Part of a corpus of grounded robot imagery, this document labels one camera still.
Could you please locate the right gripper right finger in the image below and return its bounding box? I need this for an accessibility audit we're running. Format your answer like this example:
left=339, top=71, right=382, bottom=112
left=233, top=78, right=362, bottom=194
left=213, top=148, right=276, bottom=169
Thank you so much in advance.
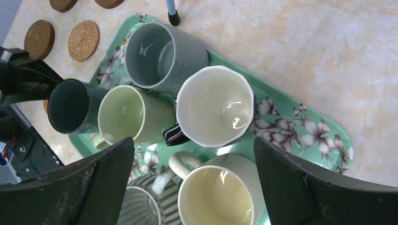
left=253, top=137, right=398, bottom=225

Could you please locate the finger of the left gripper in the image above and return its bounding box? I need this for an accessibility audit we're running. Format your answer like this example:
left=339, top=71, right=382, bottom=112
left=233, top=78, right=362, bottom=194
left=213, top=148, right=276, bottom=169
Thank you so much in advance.
left=0, top=47, right=63, bottom=105

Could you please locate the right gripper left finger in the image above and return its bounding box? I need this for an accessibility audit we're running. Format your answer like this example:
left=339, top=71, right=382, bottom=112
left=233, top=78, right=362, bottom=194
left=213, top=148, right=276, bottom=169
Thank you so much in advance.
left=0, top=137, right=135, bottom=225

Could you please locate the dark grey mug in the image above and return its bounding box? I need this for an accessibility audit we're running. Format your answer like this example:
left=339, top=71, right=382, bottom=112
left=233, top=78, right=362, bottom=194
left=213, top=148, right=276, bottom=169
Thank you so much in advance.
left=47, top=79, right=108, bottom=134

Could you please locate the green floral serving tray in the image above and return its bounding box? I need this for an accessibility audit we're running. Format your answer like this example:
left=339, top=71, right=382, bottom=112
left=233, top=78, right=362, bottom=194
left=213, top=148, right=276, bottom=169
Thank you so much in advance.
left=68, top=13, right=353, bottom=182

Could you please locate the light woven rattan coaster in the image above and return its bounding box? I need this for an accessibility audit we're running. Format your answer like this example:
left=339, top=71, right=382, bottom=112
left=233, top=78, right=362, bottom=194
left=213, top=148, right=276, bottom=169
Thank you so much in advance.
left=43, top=99, right=49, bottom=113
left=68, top=20, right=100, bottom=61

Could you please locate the dark brown wooden coaster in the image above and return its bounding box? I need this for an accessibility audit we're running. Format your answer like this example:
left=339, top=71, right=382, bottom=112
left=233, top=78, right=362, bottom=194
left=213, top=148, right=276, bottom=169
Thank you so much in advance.
left=49, top=0, right=77, bottom=13
left=95, top=0, right=124, bottom=9

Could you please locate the grey striped mug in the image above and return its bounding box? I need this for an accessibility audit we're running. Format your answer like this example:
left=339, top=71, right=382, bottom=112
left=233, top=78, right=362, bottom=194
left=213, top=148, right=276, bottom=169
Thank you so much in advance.
left=117, top=167, right=182, bottom=225

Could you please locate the cream mug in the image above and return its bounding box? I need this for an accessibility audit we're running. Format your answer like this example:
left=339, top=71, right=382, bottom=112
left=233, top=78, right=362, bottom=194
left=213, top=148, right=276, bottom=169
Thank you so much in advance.
left=168, top=151, right=266, bottom=225

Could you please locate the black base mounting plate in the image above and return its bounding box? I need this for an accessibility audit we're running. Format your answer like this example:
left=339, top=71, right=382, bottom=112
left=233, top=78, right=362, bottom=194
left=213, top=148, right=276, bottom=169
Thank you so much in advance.
left=0, top=105, right=64, bottom=184

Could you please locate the light green mug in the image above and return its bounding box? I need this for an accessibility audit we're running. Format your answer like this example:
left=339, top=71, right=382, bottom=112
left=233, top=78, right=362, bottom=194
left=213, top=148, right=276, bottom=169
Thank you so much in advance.
left=97, top=85, right=176, bottom=145

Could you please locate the black white-lined mug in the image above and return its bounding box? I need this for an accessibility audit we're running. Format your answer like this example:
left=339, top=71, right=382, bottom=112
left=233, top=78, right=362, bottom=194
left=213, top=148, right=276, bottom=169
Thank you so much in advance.
left=163, top=66, right=258, bottom=148

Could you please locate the grey ribbed mug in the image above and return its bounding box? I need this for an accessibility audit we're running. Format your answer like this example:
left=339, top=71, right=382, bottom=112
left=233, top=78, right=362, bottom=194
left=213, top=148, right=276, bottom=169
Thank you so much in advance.
left=124, top=22, right=209, bottom=96

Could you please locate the blue tripod stand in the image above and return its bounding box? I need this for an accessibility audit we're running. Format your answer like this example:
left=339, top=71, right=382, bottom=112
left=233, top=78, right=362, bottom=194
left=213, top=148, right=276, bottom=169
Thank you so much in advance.
left=166, top=0, right=180, bottom=26

